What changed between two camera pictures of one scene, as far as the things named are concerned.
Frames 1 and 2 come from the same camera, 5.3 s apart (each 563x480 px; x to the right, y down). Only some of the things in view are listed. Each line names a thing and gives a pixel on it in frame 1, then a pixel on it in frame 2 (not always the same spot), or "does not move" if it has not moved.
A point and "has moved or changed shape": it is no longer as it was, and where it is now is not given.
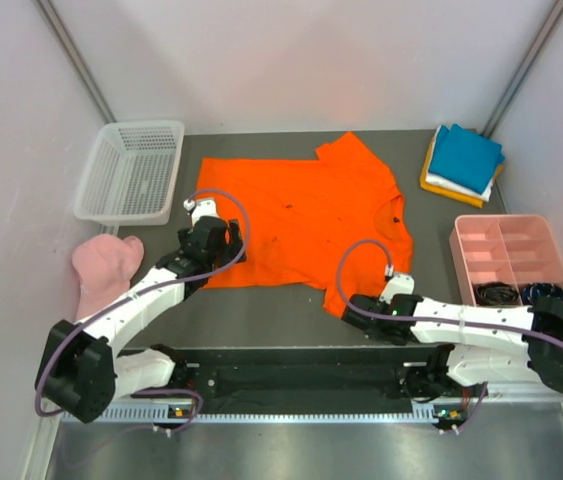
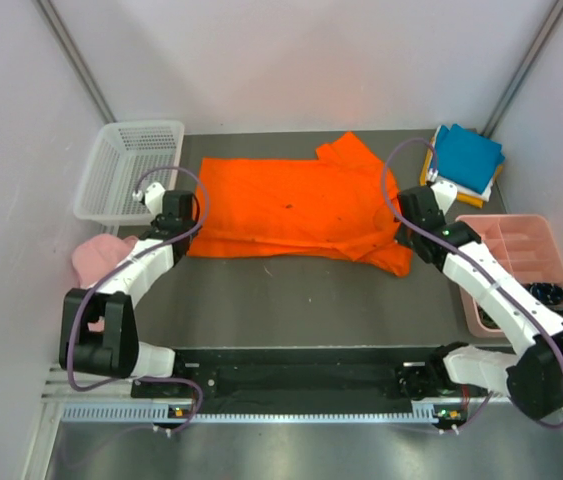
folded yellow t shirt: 460,196 does not move
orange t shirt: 337,221 has moved or changed shape
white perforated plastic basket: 130,174 does not move
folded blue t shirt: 465,157 does not move
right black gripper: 372,334 -> 401,231
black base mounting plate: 294,380 does not move
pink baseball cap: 105,265 does not move
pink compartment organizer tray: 516,250 does not move
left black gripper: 233,249 -> 154,221
